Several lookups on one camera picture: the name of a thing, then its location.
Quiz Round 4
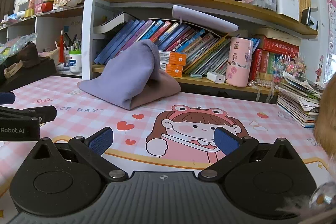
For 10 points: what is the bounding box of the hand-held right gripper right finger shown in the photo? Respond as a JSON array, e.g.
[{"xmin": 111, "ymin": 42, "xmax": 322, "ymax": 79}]
[{"xmin": 197, "ymin": 127, "xmax": 301, "ymax": 183}]

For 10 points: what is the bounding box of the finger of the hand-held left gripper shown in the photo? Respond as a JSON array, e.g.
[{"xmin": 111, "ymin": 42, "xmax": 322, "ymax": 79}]
[
  {"xmin": 0, "ymin": 92, "xmax": 16, "ymax": 104},
  {"xmin": 23, "ymin": 107, "xmax": 57, "ymax": 125}
]

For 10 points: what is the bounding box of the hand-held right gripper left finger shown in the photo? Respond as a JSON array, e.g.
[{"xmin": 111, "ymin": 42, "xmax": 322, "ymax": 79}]
[{"xmin": 28, "ymin": 127, "xmax": 129, "ymax": 183}]

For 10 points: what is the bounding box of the purple garment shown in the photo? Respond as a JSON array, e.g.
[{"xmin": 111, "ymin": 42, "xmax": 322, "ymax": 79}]
[{"xmin": 78, "ymin": 39, "xmax": 161, "ymax": 110}]

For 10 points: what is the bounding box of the mauve garment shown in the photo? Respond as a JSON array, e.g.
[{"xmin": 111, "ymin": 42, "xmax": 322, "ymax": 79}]
[{"xmin": 131, "ymin": 70, "xmax": 182, "ymax": 109}]

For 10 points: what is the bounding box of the beige wristwatch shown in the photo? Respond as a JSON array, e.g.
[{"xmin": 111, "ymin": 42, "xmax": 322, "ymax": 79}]
[{"xmin": 4, "ymin": 61, "xmax": 24, "ymax": 79}]

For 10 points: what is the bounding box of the pink checkered cartoon desk mat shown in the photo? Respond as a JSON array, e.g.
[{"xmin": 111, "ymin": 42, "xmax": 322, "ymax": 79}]
[{"xmin": 0, "ymin": 76, "xmax": 336, "ymax": 214}]

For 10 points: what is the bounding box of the black bag with watch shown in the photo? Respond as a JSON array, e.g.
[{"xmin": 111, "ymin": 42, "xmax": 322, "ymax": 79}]
[{"xmin": 0, "ymin": 59, "xmax": 57, "ymax": 93}]

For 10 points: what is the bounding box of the brown hat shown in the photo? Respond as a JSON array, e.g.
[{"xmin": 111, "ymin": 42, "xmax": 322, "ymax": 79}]
[{"xmin": 16, "ymin": 43, "xmax": 47, "ymax": 68}]

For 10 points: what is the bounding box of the iridescent plastic bag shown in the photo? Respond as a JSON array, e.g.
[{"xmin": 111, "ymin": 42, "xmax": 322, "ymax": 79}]
[{"xmin": 0, "ymin": 33, "xmax": 38, "ymax": 65}]

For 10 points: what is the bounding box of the white jar blue label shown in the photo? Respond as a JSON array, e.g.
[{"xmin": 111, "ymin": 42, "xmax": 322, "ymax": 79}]
[{"xmin": 69, "ymin": 50, "xmax": 82, "ymax": 74}]

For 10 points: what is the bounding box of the red tassel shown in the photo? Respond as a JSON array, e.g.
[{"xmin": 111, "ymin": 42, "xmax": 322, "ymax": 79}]
[{"xmin": 58, "ymin": 29, "xmax": 66, "ymax": 63}]

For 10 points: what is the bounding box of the white charger plug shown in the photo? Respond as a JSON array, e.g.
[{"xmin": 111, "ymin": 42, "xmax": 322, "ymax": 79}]
[{"xmin": 206, "ymin": 71, "xmax": 226, "ymax": 83}]

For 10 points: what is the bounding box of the white side shelf unit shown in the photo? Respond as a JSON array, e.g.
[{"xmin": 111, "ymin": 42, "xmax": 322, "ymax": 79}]
[{"xmin": 0, "ymin": 4, "xmax": 86, "ymax": 77}]

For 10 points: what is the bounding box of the stack of magazines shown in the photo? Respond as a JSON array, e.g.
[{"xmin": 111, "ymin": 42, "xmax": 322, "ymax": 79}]
[{"xmin": 277, "ymin": 72, "xmax": 326, "ymax": 128}]

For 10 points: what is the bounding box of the pink printed tumbler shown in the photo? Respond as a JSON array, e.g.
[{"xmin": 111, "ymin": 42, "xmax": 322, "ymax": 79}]
[{"xmin": 226, "ymin": 37, "xmax": 254, "ymax": 88}]

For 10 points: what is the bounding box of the red upright book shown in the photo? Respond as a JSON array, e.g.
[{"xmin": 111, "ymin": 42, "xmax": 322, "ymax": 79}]
[{"xmin": 249, "ymin": 48, "xmax": 276, "ymax": 81}]

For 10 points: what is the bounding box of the orange white box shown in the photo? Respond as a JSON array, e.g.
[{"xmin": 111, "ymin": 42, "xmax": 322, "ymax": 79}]
[
  {"xmin": 158, "ymin": 51, "xmax": 187, "ymax": 66},
  {"xmin": 159, "ymin": 63, "xmax": 184, "ymax": 78}
]

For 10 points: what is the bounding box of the beaded flower bouquet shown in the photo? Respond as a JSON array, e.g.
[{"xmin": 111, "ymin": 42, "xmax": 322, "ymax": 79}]
[{"xmin": 272, "ymin": 55, "xmax": 307, "ymax": 84}]

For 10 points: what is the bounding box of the brown fluffy thing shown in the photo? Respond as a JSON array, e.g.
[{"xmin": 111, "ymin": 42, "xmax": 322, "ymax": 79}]
[{"xmin": 313, "ymin": 79, "xmax": 336, "ymax": 159}]

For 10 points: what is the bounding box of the thick red dictionary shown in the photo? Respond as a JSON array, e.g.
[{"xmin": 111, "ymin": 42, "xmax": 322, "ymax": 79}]
[{"xmin": 261, "ymin": 35, "xmax": 300, "ymax": 59}]

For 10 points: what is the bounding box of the clear crystal charm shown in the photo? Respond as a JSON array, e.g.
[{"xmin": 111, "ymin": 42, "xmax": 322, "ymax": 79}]
[{"xmin": 309, "ymin": 182, "xmax": 336, "ymax": 209}]

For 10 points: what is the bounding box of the thick white paperback book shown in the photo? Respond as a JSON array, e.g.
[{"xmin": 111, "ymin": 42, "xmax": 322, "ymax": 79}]
[{"xmin": 93, "ymin": 12, "xmax": 129, "ymax": 34}]

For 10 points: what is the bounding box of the row of leaning colourful books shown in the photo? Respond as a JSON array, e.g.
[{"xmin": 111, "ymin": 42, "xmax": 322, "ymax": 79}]
[{"xmin": 94, "ymin": 19, "xmax": 260, "ymax": 75}]

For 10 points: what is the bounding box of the white lamp bar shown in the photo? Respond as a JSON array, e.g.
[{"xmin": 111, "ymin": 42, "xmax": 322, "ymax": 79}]
[{"xmin": 172, "ymin": 5, "xmax": 239, "ymax": 33}]

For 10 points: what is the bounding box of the white pen holder box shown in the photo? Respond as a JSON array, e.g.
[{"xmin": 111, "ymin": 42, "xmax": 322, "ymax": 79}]
[{"xmin": 276, "ymin": 0, "xmax": 300, "ymax": 21}]

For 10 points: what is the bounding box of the pearl string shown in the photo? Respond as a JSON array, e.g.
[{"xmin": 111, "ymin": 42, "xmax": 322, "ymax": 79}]
[{"xmin": 248, "ymin": 80, "xmax": 279, "ymax": 88}]

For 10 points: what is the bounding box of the cartoon rabbit wall sticker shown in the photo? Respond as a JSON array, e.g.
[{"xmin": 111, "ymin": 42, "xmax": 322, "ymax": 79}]
[{"xmin": 315, "ymin": 55, "xmax": 326, "ymax": 83}]

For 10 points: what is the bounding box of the pink alphabet wall poster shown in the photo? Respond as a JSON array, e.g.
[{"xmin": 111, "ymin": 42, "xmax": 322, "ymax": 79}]
[{"xmin": 325, "ymin": 0, "xmax": 336, "ymax": 83}]

